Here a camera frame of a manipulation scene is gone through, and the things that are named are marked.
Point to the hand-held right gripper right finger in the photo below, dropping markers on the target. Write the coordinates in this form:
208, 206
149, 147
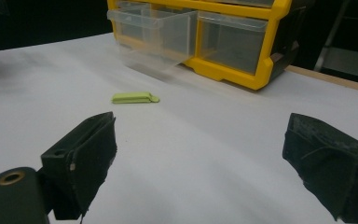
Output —
332, 168

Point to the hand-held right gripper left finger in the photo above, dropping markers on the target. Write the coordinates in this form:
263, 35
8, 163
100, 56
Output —
84, 161

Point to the green plastic clip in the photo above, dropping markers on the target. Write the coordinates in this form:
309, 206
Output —
133, 97

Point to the yellow drawer cabinet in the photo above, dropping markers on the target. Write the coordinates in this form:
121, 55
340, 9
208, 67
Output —
270, 46

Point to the clear plastic drawer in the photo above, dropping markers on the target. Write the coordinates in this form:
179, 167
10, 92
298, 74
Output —
233, 43
155, 37

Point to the metal stand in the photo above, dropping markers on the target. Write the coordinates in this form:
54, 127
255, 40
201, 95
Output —
338, 40

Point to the closed clear plastic drawer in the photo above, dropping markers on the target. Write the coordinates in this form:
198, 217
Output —
233, 43

